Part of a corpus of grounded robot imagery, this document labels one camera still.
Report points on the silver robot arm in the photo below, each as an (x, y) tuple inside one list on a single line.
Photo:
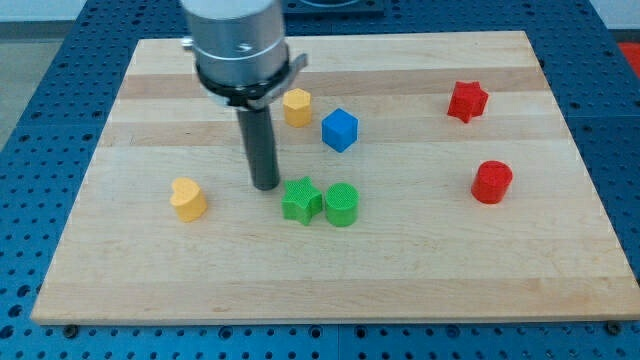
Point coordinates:
[(240, 51)]

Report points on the yellow heart block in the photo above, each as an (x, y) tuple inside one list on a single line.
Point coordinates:
[(188, 199)]

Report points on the green star block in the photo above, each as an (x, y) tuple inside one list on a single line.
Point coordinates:
[(301, 200)]

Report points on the green cylinder block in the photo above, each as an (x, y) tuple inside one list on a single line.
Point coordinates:
[(342, 204)]

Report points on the blue cube block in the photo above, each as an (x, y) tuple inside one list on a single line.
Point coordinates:
[(339, 130)]

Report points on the yellow hexagon block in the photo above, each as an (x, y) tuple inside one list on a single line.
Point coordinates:
[(297, 107)]

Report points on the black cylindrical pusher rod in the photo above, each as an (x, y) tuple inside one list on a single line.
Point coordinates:
[(260, 147)]

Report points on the wooden board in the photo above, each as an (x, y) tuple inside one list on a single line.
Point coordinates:
[(423, 249)]

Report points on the red star block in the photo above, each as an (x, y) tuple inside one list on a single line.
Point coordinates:
[(468, 100)]

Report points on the red cylinder block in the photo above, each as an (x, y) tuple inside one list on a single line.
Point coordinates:
[(491, 182)]

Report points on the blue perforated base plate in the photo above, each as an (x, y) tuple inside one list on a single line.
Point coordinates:
[(44, 160)]

